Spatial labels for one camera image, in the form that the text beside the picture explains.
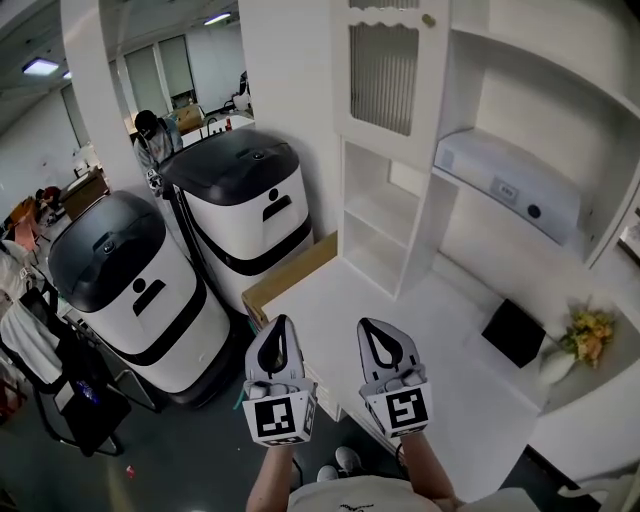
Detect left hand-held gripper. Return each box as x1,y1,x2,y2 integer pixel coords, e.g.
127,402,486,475
241,314,319,448

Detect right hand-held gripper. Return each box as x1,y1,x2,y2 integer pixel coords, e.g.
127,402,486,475
356,317,434,442

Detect white ribbed-glass cabinet door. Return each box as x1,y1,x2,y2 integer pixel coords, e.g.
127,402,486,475
331,0,452,157

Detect person's left forearm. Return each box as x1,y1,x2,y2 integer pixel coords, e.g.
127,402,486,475
246,442,302,512

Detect person's right forearm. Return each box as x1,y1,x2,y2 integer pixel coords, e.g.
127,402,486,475
398,431,457,507

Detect white cabinet unit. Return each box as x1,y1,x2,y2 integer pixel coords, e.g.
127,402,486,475
237,0,640,504

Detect brown cardboard board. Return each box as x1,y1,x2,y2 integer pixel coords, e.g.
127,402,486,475
240,230,340,332

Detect black cube box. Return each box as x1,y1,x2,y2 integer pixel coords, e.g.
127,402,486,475
480,298,548,370

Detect white and black delivery robot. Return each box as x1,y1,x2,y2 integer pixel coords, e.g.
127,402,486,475
47,189,232,405
158,127,315,317

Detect person's light shirt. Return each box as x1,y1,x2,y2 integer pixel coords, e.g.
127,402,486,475
286,473,532,512

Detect white vase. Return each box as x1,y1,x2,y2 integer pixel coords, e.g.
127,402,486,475
538,344,577,386

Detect black stand with screen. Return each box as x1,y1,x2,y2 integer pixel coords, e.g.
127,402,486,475
0,277,133,458

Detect yellow flower bouquet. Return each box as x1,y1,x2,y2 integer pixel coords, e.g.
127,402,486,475
558,305,617,370

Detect white box appliance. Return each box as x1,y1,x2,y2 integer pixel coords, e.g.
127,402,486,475
432,128,585,247

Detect wooden desk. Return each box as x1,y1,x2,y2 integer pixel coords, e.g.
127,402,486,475
59,166,110,222

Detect rectangular ceiling light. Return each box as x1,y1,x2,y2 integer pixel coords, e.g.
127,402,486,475
21,57,62,77

